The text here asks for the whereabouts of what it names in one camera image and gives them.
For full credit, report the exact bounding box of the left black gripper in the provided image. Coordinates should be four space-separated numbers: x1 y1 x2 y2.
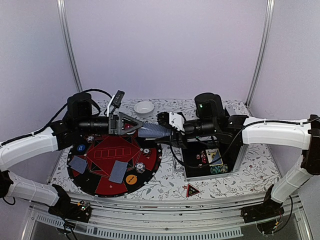
77 111 144 137

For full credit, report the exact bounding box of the red black 100 chip stack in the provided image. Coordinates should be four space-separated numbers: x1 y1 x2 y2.
142 148 152 158

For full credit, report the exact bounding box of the blue white chip stack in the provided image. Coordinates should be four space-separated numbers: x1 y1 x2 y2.
86 135 95 144

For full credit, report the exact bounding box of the dealt blue playing cards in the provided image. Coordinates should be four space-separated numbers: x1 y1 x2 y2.
109 160 128 184

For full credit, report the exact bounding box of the orange big blind button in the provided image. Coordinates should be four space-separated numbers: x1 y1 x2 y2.
125 174 138 185

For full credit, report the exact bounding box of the blue small blind button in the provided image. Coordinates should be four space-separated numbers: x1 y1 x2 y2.
76 144 86 152

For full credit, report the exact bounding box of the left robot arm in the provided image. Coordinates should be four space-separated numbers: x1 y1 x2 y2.
0 89 143 217

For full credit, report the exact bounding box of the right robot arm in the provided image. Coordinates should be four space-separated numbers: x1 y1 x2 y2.
157 92 320 218

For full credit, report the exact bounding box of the white ceramic bowl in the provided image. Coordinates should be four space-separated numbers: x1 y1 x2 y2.
133 101 155 119

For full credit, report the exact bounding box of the boxed card deck ace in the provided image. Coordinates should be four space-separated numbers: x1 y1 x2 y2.
205 148 223 166

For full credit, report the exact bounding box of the red dice group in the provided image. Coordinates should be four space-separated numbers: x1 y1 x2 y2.
195 151 208 167

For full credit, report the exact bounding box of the aluminium poker chip case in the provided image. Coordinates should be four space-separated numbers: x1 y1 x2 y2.
171 106 248 182

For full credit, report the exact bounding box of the round red black poker mat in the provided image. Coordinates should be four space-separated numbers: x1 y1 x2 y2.
67 134 162 198

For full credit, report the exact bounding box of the lower poker chip row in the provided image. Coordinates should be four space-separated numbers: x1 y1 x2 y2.
210 164 229 175

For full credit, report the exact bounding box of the red black triangle card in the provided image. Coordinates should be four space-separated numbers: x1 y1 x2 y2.
186 184 200 198

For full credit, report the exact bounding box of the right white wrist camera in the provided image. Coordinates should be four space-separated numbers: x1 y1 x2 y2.
157 111 186 133

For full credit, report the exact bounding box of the front aluminium rail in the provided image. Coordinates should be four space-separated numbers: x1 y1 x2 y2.
21 193 316 240

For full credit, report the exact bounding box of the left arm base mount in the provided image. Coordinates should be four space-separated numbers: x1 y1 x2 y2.
48 200 92 223

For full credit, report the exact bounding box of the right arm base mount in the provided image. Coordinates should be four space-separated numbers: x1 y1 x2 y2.
240 199 284 223

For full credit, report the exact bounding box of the right aluminium frame post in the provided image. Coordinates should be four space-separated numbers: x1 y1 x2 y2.
245 0 275 109

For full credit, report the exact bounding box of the aluminium frame post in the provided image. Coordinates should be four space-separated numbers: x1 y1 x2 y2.
56 0 83 92
245 0 275 109

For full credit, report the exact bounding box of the left aluminium frame post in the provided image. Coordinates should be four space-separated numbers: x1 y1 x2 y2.
56 0 83 92

